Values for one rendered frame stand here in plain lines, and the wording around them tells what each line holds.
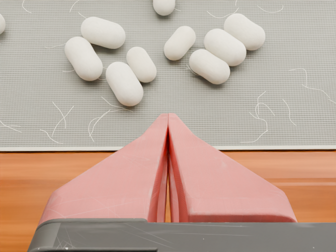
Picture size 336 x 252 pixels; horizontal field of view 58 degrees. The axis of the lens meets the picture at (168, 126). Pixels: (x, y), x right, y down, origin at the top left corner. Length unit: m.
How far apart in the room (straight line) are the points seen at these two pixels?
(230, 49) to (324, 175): 0.11
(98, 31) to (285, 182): 0.18
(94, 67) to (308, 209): 0.18
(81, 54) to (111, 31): 0.03
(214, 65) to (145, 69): 0.05
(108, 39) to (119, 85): 0.04
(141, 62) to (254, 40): 0.09
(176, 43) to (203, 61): 0.03
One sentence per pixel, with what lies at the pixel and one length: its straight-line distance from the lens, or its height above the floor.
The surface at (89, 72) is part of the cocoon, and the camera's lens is 0.24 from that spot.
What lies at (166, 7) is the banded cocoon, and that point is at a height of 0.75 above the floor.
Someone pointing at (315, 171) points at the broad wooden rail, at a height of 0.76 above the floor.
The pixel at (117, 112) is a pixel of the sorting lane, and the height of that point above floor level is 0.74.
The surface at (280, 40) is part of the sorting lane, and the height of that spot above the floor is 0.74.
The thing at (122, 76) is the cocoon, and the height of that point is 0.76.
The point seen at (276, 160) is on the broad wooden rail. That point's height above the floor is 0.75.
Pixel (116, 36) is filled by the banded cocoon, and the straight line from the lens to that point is 0.25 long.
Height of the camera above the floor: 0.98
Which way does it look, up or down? 78 degrees down
